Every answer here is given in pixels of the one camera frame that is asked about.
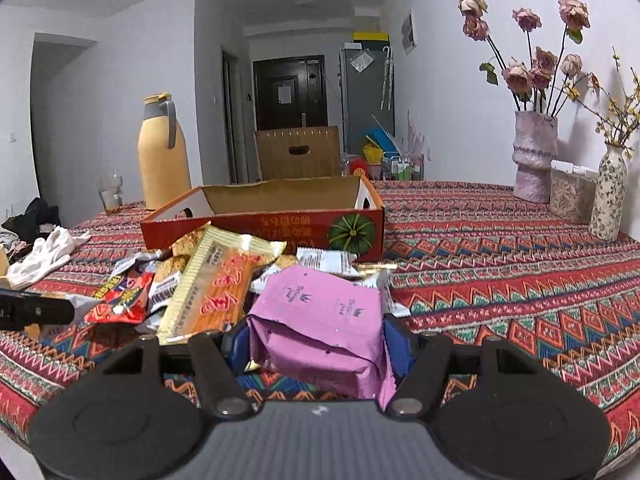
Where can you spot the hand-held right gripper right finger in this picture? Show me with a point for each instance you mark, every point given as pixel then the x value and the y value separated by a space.
pixel 400 345

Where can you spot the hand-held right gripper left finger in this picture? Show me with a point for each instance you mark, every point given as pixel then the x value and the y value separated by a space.
pixel 235 350

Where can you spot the gold orange snack packet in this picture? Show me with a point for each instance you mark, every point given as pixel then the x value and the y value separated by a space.
pixel 210 285

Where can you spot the pink snack packet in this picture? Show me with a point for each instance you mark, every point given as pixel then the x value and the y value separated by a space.
pixel 320 320

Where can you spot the red snack packet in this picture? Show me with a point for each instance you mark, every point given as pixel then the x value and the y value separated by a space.
pixel 120 300

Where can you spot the white cookie snack packet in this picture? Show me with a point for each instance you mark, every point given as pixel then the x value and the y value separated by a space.
pixel 272 272
pixel 187 247

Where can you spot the silver snack packet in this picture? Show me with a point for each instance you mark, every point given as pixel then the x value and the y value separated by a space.
pixel 130 265

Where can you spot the orange cardboard box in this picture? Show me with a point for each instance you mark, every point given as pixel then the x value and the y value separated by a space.
pixel 280 225

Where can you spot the white cloth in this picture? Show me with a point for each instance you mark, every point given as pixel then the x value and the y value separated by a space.
pixel 45 255

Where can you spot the dark clothes pile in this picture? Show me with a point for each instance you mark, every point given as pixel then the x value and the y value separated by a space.
pixel 30 220

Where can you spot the white brown snack packet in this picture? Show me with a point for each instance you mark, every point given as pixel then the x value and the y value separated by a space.
pixel 165 290

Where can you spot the white black-print snack packet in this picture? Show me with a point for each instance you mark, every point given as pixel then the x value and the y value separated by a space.
pixel 325 260

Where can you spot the drinking glass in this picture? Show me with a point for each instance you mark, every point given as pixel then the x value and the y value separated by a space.
pixel 110 195

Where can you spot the red gift bag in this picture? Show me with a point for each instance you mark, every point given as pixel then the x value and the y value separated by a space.
pixel 359 166

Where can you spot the yellow thermos jug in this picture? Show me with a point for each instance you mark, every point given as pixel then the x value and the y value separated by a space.
pixel 162 170

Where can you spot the yellow bag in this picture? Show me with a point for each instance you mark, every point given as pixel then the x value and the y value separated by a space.
pixel 372 154

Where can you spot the tan cardboard box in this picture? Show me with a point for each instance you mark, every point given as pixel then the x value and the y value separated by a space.
pixel 280 160

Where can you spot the blue plastic item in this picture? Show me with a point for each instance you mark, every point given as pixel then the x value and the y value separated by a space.
pixel 382 137

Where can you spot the clear food container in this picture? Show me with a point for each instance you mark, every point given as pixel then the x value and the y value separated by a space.
pixel 570 200

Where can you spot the pink textured vase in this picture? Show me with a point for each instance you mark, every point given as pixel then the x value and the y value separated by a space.
pixel 535 160

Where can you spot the grey refrigerator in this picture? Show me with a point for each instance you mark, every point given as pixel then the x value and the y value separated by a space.
pixel 360 105

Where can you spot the dark entrance door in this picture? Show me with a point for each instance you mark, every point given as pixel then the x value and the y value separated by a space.
pixel 265 100

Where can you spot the floral patterned vase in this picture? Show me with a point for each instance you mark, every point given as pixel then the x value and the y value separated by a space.
pixel 607 195

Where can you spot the white hanging umbrella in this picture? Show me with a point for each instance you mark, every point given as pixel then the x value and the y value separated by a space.
pixel 386 80

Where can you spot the dried pink roses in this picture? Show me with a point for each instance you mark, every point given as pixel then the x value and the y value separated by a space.
pixel 520 75

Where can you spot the yellow box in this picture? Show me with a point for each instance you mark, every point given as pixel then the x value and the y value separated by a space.
pixel 370 37

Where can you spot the yellow flower branches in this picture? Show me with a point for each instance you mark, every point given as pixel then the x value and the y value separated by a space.
pixel 612 105

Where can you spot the wall poster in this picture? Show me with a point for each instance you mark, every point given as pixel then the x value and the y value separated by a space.
pixel 408 32

